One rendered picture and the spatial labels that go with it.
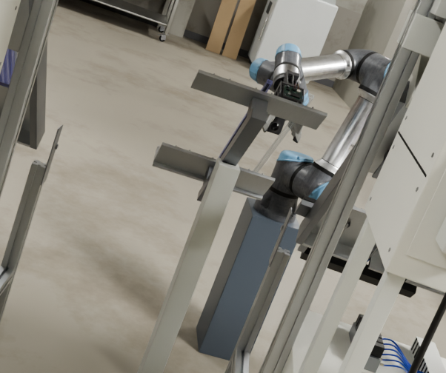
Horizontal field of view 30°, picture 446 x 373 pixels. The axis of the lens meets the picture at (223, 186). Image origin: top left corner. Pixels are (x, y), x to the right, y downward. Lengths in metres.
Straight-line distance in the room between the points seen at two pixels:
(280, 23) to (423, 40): 7.33
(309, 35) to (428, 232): 7.77
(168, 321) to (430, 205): 1.18
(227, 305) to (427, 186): 1.70
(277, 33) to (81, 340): 6.51
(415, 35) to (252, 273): 1.42
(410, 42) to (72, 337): 1.63
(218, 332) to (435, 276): 1.70
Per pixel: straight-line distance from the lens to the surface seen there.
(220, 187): 2.22
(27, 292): 3.06
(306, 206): 2.29
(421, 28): 1.70
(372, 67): 2.78
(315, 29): 9.08
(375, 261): 2.39
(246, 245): 2.87
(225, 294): 2.95
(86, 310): 3.06
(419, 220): 1.37
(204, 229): 2.26
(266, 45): 9.03
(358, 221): 2.26
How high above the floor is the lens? 1.43
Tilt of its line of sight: 17 degrees down
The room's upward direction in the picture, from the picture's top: 21 degrees clockwise
